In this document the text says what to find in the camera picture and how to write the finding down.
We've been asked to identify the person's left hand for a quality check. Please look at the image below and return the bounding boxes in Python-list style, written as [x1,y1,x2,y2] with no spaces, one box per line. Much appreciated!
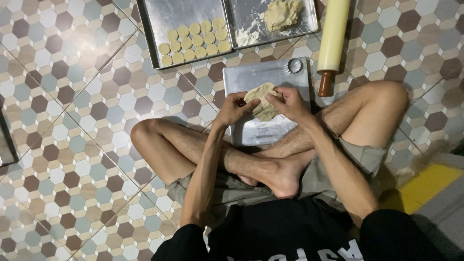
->
[216,91,261,127]

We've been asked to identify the person's right hand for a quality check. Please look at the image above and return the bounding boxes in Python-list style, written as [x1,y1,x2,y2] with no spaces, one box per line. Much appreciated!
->
[264,86,314,125]

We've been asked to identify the dough piece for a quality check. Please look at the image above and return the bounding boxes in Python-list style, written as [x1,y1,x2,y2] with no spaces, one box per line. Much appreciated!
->
[244,82,284,122]

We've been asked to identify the upturned metal work tray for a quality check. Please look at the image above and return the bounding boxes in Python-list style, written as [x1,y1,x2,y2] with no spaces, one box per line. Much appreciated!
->
[222,57,313,147]

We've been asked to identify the round fluted cookie cutter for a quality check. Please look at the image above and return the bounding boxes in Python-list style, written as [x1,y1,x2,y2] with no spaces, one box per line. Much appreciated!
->
[287,58,304,74]

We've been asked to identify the person's legs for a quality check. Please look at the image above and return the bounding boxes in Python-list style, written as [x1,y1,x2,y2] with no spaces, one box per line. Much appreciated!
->
[130,80,409,199]

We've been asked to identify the pile of white flour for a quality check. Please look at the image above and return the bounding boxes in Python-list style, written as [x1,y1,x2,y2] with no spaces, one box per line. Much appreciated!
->
[236,13,270,47]

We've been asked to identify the group of round dough cookies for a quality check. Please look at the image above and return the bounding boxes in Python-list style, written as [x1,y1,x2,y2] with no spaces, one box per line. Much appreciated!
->
[158,17,231,67]

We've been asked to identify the olive green shorts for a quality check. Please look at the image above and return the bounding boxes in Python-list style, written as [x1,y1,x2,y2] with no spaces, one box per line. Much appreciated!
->
[165,137,388,230]

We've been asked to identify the floured metal tray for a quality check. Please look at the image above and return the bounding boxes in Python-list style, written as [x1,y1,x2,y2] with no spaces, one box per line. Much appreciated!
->
[224,0,320,50]

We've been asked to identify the large dough lump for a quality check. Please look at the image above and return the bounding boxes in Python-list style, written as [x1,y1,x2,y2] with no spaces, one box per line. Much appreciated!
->
[263,0,304,32]

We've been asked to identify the metal baking tray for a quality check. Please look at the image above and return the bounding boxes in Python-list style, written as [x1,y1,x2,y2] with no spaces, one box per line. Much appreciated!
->
[136,0,234,70]

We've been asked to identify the black printed shirt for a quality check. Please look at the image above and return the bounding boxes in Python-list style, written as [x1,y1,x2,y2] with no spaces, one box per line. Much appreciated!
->
[151,197,444,261]

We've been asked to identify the yellow and grey mat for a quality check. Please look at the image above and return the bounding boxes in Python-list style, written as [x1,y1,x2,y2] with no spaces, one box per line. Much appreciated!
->
[379,154,464,261]

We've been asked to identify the dark metal object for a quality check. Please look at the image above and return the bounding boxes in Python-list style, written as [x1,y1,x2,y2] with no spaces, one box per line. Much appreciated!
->
[0,109,19,167]

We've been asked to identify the cream rolling pin brown handle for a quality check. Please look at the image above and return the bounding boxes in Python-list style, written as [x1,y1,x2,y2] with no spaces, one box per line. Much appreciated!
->
[316,0,351,98]

